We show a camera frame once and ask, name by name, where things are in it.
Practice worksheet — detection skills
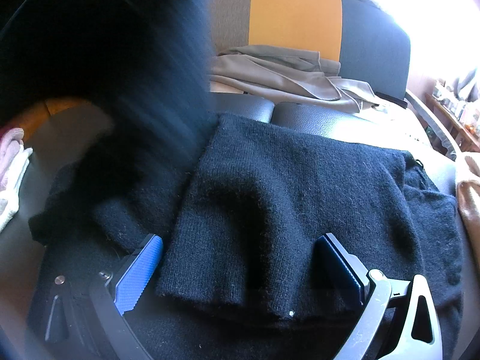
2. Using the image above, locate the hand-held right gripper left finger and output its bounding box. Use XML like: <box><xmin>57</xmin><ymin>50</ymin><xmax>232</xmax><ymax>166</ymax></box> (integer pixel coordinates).
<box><xmin>37</xmin><ymin>233</ymin><xmax>164</xmax><ymax>360</ymax></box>

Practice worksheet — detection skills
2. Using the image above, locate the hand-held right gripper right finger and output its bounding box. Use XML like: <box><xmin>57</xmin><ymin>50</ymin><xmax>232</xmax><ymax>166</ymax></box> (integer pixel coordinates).
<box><xmin>315</xmin><ymin>232</ymin><xmax>441</xmax><ymax>360</ymax></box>

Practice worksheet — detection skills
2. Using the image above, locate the black knit sweater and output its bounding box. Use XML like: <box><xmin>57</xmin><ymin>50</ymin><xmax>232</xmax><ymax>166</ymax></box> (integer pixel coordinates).
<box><xmin>0</xmin><ymin>0</ymin><xmax>464</xmax><ymax>360</ymax></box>

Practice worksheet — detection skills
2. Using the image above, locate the beige knit sweater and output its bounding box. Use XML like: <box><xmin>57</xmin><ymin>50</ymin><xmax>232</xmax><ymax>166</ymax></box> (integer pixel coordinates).
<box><xmin>454</xmin><ymin>152</ymin><xmax>480</xmax><ymax>245</ymax></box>

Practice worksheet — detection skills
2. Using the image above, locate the white folded cloth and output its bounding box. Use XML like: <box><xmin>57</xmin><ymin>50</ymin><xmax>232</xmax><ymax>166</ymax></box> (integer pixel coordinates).
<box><xmin>0</xmin><ymin>148</ymin><xmax>34</xmax><ymax>232</ymax></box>

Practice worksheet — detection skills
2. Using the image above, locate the pink folded cloth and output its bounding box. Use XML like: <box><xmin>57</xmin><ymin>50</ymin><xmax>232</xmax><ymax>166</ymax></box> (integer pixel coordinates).
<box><xmin>0</xmin><ymin>127</ymin><xmax>25</xmax><ymax>193</ymax></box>

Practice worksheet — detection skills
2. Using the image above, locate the wooden side table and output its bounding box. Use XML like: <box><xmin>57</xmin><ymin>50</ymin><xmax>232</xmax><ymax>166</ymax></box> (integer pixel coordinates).
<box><xmin>425</xmin><ymin>93</ymin><xmax>480</xmax><ymax>151</ymax></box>

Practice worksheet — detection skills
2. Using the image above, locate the grey cloth garment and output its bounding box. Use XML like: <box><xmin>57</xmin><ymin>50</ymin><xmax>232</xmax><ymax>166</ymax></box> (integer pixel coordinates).
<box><xmin>209</xmin><ymin>44</ymin><xmax>380</xmax><ymax>114</ymax></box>

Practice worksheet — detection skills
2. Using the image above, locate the grey yellow blue sofa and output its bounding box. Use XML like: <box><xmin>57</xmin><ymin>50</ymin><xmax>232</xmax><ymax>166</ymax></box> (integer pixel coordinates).
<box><xmin>207</xmin><ymin>0</ymin><xmax>457</xmax><ymax>154</ymax></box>

